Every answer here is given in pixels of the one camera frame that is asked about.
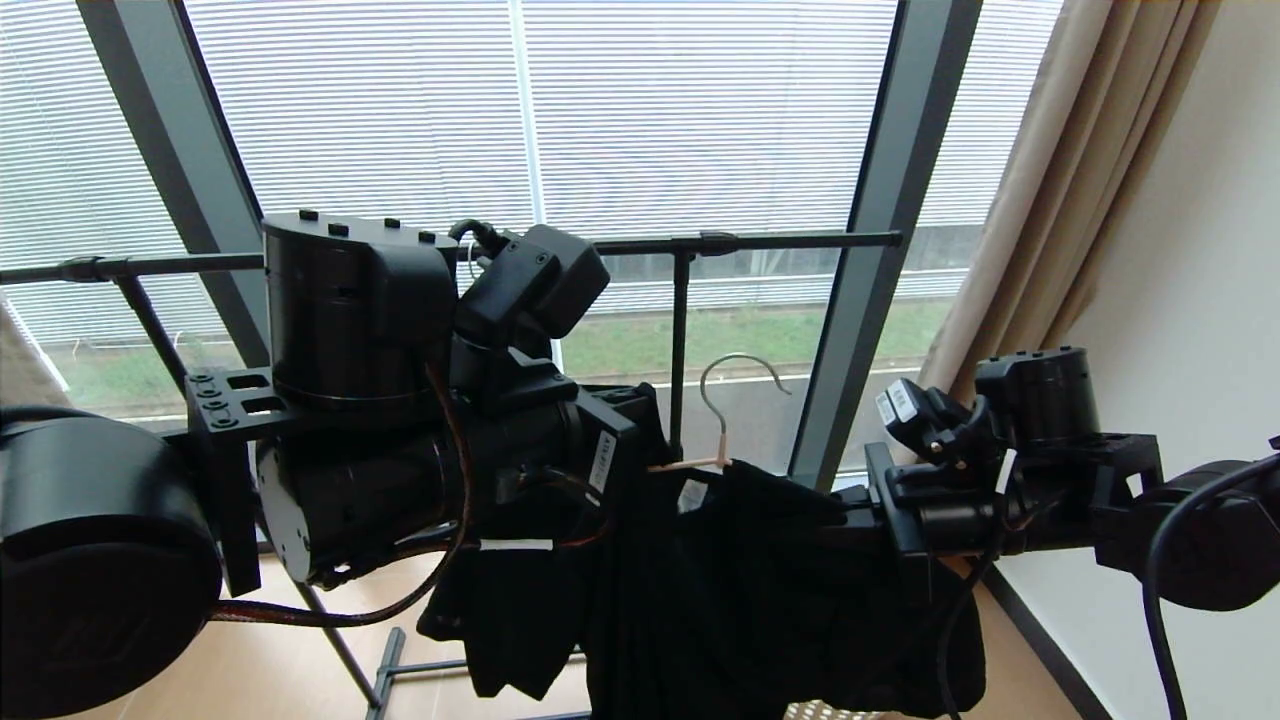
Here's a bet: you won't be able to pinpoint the black shorts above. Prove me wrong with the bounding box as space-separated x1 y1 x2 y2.
417 540 593 701

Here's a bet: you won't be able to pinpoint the white laundry basket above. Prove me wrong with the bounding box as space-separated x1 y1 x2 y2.
785 700 886 720

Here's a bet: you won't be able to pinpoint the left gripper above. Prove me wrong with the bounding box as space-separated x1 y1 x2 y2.
255 385 646 586

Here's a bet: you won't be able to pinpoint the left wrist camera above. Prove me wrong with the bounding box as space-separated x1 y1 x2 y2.
450 224 612 401

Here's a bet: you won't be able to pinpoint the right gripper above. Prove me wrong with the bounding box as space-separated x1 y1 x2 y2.
865 440 1098 607

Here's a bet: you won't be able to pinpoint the black garment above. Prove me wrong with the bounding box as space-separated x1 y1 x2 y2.
585 458 988 720

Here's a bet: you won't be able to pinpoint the beige curtain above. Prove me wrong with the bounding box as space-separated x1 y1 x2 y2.
915 0 1226 411
0 300 71 413

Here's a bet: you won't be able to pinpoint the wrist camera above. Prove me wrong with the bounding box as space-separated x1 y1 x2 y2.
875 378 1009 471
450 224 612 401

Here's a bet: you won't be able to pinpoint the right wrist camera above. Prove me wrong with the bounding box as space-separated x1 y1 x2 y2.
875 378 1009 471

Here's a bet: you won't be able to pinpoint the black clothes rack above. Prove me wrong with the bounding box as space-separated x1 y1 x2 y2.
0 230 904 720

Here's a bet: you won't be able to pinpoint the window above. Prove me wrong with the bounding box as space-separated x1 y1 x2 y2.
0 0 1066 551

